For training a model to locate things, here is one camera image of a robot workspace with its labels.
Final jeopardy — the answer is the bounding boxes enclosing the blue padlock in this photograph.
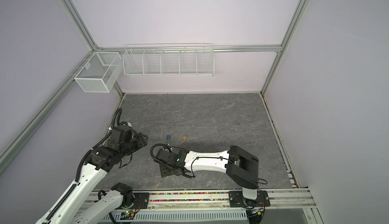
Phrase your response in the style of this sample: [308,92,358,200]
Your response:
[166,132,173,142]

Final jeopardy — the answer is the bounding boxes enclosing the small brass padlock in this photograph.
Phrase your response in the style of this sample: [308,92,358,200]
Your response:
[182,133,188,142]

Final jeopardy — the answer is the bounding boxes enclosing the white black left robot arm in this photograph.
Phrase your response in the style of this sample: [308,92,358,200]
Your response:
[37,108,148,224]

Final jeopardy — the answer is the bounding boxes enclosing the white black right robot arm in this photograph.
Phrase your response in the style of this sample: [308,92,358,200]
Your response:
[150,144,270,210]

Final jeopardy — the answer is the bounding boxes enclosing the white mesh box basket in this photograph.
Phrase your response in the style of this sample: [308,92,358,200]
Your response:
[75,52,123,93]

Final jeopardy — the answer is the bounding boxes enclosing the white vented cable duct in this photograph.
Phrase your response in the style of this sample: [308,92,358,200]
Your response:
[112,209,248,224]

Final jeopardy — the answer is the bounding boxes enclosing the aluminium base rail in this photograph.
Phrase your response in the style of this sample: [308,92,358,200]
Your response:
[63,188,317,212]

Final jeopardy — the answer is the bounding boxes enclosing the white wire wall basket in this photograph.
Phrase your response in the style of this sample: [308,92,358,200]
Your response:
[122,43,215,77]

